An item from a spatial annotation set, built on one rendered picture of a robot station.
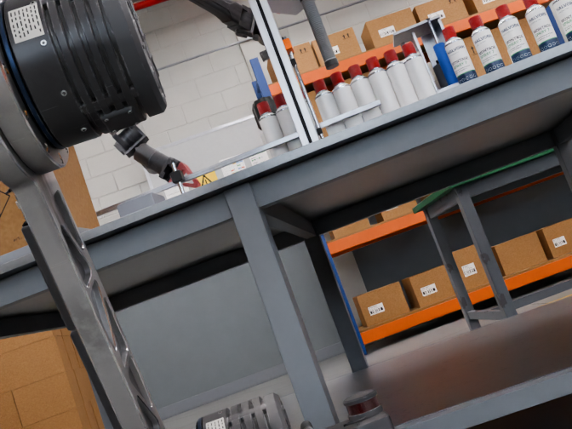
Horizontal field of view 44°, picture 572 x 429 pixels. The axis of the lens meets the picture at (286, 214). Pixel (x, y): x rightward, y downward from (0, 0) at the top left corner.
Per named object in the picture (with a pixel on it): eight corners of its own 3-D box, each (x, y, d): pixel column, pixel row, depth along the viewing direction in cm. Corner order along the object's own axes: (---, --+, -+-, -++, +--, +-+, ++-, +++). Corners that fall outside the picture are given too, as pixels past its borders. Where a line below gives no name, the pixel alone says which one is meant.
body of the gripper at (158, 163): (185, 164, 203) (164, 152, 204) (174, 159, 193) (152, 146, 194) (174, 184, 203) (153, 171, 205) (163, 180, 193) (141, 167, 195)
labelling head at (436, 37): (471, 109, 203) (437, 29, 206) (476, 98, 190) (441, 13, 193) (424, 127, 204) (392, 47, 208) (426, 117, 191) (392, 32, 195)
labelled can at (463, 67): (483, 96, 189) (455, 27, 192) (486, 91, 184) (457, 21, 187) (465, 103, 190) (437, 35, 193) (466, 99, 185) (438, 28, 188)
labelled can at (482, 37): (510, 85, 189) (482, 17, 191) (513, 80, 183) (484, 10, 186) (492, 93, 189) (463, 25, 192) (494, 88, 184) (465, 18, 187)
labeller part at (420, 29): (437, 30, 205) (437, 26, 206) (440, 16, 195) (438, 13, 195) (393, 48, 207) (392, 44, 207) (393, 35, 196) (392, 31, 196)
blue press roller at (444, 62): (466, 98, 194) (443, 44, 196) (466, 94, 191) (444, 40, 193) (454, 102, 194) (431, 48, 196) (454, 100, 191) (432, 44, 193)
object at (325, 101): (352, 147, 194) (327, 80, 197) (351, 144, 189) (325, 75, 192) (335, 154, 195) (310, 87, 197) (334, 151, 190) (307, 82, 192)
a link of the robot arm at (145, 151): (128, 155, 197) (139, 138, 198) (134, 162, 204) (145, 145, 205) (148, 166, 196) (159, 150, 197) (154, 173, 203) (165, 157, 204)
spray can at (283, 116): (315, 161, 194) (289, 93, 197) (309, 159, 189) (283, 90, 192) (298, 168, 196) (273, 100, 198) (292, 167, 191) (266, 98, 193)
